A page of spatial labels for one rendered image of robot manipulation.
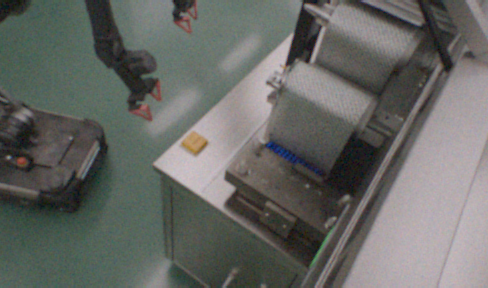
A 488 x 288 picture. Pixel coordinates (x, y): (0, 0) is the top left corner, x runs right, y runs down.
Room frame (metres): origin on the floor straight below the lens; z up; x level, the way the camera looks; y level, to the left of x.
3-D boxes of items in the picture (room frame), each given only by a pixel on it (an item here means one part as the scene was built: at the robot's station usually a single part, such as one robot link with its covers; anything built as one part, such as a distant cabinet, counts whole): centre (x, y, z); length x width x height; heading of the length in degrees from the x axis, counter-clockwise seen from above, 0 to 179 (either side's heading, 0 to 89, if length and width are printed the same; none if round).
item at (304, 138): (0.80, -0.19, 1.11); 0.23 x 0.01 x 0.18; 65
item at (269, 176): (0.68, -0.18, 1.00); 0.40 x 0.16 x 0.06; 65
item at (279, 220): (0.59, -0.16, 0.96); 0.10 x 0.03 x 0.11; 65
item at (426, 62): (1.01, -0.48, 1.33); 0.07 x 0.07 x 0.07; 65
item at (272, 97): (0.96, -0.09, 1.05); 0.06 x 0.05 x 0.31; 65
